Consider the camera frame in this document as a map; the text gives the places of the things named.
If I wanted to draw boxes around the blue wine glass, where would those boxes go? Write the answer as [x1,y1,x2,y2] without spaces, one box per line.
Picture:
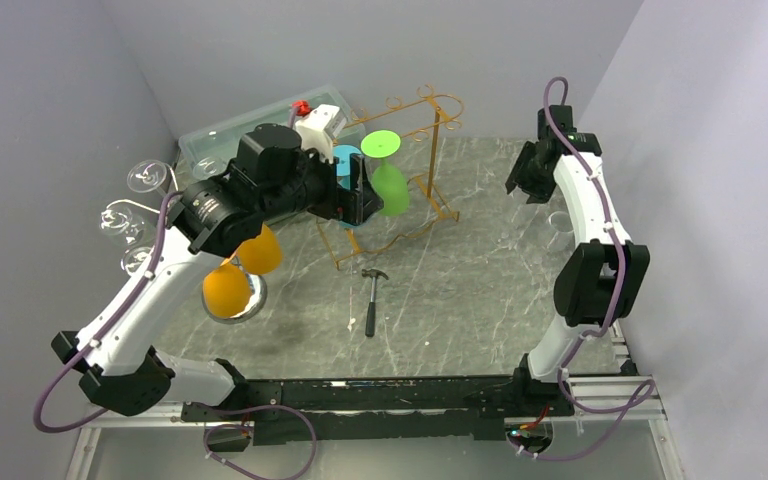
[330,144,376,231]

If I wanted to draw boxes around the chrome tree glass rack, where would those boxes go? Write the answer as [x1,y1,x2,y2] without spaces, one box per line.
[105,162,269,325]

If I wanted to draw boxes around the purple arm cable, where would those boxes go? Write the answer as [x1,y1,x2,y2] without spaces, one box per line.
[32,192,183,435]
[542,76,657,415]

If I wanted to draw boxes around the gold wire glass rack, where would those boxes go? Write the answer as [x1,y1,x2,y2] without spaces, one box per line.
[314,84,465,271]

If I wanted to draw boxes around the clear glass chrome rack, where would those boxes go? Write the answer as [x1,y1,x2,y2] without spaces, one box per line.
[98,203,148,248]
[120,245,153,276]

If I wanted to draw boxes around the clear wine glass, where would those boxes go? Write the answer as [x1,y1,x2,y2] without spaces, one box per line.
[546,211,576,253]

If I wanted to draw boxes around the orange wine glass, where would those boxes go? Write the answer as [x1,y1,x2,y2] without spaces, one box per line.
[235,224,283,275]
[202,262,252,319]

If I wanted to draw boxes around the black handled hammer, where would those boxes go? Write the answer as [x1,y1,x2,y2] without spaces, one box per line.
[361,268,389,338]

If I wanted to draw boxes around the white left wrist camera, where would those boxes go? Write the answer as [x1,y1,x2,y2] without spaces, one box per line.
[290,100,347,164]

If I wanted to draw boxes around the clear glass on chrome rack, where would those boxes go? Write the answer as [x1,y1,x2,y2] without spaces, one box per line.
[126,160,171,195]

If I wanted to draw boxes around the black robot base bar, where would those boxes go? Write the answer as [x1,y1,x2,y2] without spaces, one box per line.
[182,368,573,446]

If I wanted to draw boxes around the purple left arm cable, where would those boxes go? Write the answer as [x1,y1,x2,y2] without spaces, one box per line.
[32,192,183,435]

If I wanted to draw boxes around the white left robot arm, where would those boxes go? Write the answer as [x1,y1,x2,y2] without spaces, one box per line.
[52,124,382,420]

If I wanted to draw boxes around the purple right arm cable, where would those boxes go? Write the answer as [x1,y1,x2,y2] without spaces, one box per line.
[542,76,657,415]

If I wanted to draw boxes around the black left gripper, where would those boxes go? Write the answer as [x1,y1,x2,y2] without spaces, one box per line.
[259,141,383,225]

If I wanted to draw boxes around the green wine glass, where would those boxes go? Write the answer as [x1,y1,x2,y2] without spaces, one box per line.
[360,130,410,217]

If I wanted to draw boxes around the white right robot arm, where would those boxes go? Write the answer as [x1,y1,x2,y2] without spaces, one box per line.
[504,104,651,415]

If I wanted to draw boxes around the clear plastic storage box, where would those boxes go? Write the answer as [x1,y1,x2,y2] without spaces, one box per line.
[178,84,351,169]

